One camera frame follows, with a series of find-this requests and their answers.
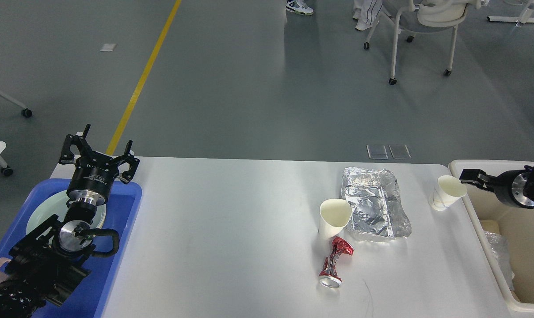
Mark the crushed red soda can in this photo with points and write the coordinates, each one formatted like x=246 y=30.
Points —
x=328 y=276

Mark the beige plastic bin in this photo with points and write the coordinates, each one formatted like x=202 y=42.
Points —
x=517 y=226

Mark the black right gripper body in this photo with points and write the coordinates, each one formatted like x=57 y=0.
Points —
x=509 y=188

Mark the floor socket cover right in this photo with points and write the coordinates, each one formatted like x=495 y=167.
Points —
x=400 y=151

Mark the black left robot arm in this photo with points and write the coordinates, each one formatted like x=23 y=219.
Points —
x=47 y=264

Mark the white paper cup under arm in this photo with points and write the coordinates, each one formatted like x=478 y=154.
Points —
x=334 y=216

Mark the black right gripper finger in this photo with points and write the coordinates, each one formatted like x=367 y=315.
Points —
x=476 y=176
x=482 y=185

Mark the white frame base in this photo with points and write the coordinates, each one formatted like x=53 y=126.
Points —
x=524 y=17

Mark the white sneaker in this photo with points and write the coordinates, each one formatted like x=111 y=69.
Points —
x=299 y=7

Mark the light green plate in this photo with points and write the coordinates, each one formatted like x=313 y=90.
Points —
x=56 y=205

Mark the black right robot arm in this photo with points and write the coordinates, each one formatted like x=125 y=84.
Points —
x=486 y=204

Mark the white chair leg with caster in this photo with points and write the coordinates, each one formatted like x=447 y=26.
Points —
x=24 y=110

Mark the white paper cup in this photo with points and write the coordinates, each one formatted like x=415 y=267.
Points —
x=447 y=191

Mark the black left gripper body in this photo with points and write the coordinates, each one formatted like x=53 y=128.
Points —
x=92 y=184

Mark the aluminium foil tray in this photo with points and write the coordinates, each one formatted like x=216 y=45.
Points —
x=500 y=249
x=377 y=212

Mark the floor socket cover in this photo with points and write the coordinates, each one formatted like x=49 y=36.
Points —
x=400 y=151
x=377 y=151

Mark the white office chair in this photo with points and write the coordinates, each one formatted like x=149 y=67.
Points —
x=423 y=17

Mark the floor socket cover left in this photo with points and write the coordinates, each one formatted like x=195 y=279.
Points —
x=377 y=151

